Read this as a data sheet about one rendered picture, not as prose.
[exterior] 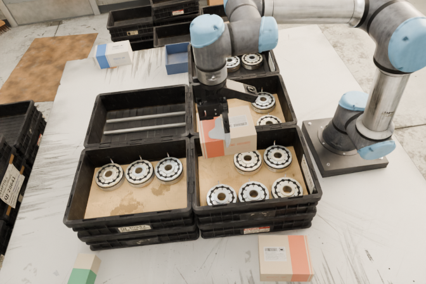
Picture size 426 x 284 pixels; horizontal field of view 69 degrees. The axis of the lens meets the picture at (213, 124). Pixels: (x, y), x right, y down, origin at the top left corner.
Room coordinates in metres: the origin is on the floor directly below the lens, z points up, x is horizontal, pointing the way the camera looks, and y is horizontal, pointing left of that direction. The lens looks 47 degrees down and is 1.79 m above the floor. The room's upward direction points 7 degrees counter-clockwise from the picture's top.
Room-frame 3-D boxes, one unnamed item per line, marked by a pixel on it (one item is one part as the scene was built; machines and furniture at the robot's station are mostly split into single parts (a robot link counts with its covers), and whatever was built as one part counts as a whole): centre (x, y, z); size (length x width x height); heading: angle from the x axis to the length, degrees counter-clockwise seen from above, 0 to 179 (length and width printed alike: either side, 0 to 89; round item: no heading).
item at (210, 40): (0.62, -0.02, 1.40); 0.09 x 0.08 x 0.11; 93
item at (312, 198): (0.60, -0.11, 0.92); 0.40 x 0.30 x 0.02; 89
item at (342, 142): (0.79, -0.53, 0.80); 0.15 x 0.15 x 0.10
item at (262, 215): (0.60, -0.11, 0.87); 0.40 x 0.30 x 0.11; 89
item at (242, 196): (0.52, -0.10, 0.86); 0.10 x 0.10 x 0.01
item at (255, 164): (0.67, -0.11, 0.86); 0.10 x 0.10 x 0.01
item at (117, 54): (1.63, 0.54, 0.75); 0.20 x 0.12 x 0.09; 94
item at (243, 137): (0.62, -0.04, 1.08); 0.16 x 0.12 x 0.07; 92
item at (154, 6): (2.63, 0.19, 0.37); 0.42 x 0.34 x 0.46; 92
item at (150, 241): (0.61, 0.29, 0.76); 0.40 x 0.30 x 0.12; 89
